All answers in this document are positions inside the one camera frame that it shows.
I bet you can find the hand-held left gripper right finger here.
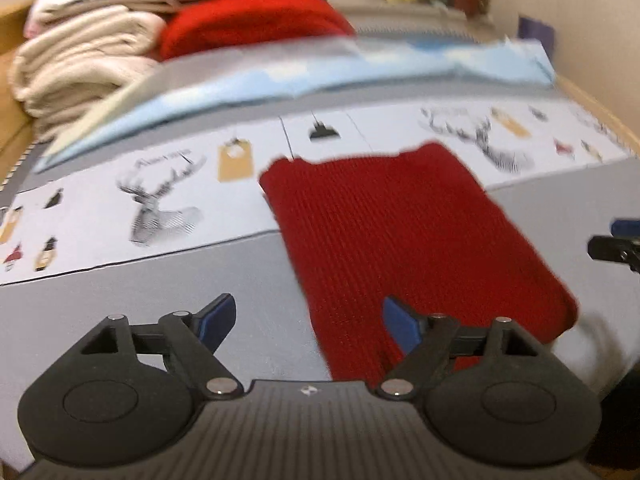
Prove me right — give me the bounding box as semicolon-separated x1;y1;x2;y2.
375;296;548;403

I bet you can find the folded cream blanket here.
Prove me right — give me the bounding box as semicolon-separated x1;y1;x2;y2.
10;7;167;144

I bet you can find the deer printed bed sheet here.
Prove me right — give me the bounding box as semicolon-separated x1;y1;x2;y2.
0;102;640;287

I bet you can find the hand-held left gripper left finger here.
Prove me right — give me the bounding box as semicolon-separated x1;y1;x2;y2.
80;292;246;401

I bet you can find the dark red knitted sweater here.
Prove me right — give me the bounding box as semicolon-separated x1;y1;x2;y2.
257;141;582;382

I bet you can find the light blue bed sheet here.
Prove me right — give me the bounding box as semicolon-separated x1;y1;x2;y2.
35;35;557;172

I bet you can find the folded red blanket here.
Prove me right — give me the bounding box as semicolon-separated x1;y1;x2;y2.
159;0;357;62

